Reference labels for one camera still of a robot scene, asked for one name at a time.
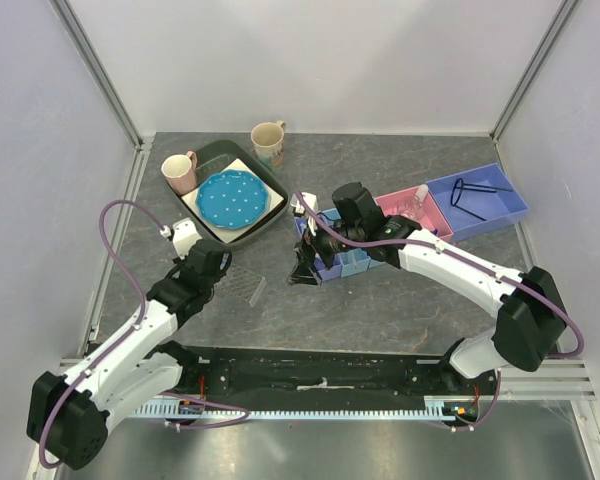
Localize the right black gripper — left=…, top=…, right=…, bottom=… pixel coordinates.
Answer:
left=287, top=210, right=364, bottom=286

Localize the clear test tube rack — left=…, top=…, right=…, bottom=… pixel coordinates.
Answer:
left=216, top=265, right=266, bottom=307

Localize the clear flask white stopper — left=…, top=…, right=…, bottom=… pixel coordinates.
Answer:
left=405, top=184, right=429, bottom=210

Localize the black wire ring stand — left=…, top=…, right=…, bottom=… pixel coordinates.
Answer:
left=449, top=177, right=514, bottom=221

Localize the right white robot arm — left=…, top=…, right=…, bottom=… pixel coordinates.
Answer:
left=289, top=182, right=571, bottom=394

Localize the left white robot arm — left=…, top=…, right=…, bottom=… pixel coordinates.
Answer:
left=26, top=239, right=232, bottom=470

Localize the purple narrow bin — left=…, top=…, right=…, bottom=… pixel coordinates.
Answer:
left=293, top=217, right=343, bottom=282

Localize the light blue bin left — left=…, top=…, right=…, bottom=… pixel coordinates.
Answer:
left=321, top=208, right=371, bottom=278

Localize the light blue bin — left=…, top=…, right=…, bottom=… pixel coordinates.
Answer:
left=321, top=208, right=371, bottom=278
left=368, top=257, right=384, bottom=269

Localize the light blue bin right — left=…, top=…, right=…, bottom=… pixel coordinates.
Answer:
left=368, top=257, right=384, bottom=269

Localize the white square plate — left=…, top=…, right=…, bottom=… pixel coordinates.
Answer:
left=181, top=159, right=283, bottom=244

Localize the blue dotted plate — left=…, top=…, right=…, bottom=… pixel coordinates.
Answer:
left=195, top=169, right=270, bottom=230

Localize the pink bin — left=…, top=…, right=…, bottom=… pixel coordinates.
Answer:
left=375, top=186, right=453, bottom=242

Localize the beige mug with pattern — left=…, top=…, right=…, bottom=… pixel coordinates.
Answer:
left=250, top=120, right=286, bottom=172

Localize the pink and cream mug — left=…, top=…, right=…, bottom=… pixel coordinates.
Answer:
left=161, top=151, right=198, bottom=196

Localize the purple large bin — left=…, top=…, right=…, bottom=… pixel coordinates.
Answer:
left=427, top=164, right=528, bottom=242

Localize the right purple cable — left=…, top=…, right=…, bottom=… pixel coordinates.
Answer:
left=292, top=191, right=586, bottom=434

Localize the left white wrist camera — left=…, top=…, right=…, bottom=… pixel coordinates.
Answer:
left=160, top=218, right=202, bottom=259

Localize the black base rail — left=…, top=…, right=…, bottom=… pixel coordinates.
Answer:
left=87, top=342, right=511, bottom=414

